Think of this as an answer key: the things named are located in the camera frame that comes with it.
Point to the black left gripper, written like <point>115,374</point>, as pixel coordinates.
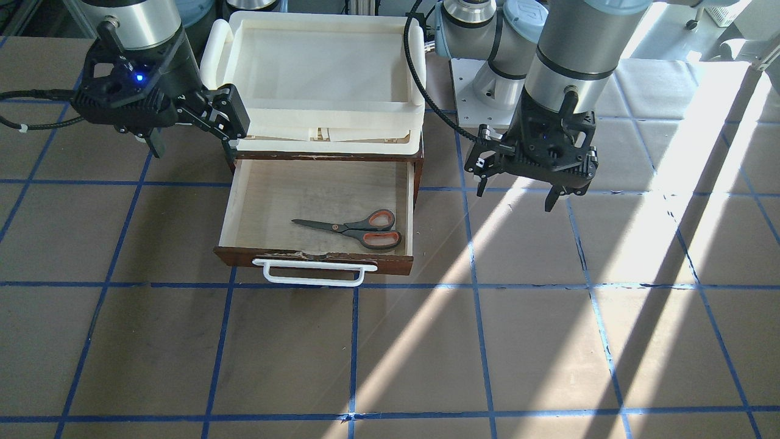
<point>491,153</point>

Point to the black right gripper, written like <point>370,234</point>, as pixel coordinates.
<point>177,74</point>

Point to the wooden drawer with white handle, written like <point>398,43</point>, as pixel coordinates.
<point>269,200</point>

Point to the orange grey handled scissors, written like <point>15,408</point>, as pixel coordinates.
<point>375,232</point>

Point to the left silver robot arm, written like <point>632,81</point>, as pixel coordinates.
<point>549,64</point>

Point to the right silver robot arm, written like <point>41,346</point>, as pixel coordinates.
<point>140,24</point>

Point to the dark wooden drawer cabinet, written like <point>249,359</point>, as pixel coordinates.
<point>420,164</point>

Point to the cream plastic bin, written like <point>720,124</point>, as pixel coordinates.
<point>321,84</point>

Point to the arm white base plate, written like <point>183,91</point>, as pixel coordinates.
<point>482,96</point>

